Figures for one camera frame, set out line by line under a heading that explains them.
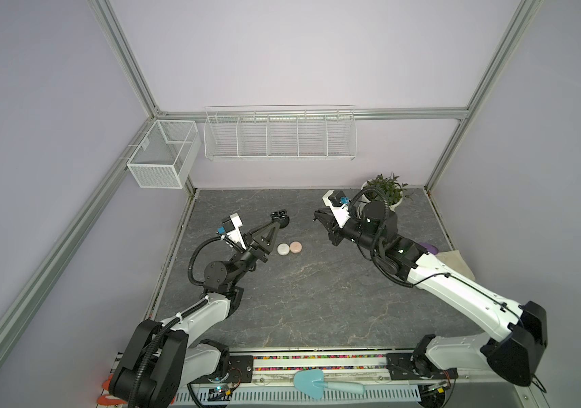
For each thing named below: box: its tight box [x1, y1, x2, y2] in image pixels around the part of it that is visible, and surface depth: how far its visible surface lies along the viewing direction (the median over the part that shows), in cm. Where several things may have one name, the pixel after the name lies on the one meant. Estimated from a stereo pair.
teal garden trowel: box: [293, 368, 367, 400], surface depth 72 cm
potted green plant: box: [361, 172, 413, 210], surface depth 101 cm
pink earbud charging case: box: [289, 240, 304, 255], surface depth 101 cm
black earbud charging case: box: [270, 209, 290, 229], surface depth 69 cm
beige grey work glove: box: [435, 249, 476, 281], surface depth 98 cm
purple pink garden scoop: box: [419, 242, 440, 255], surface depth 103 cm
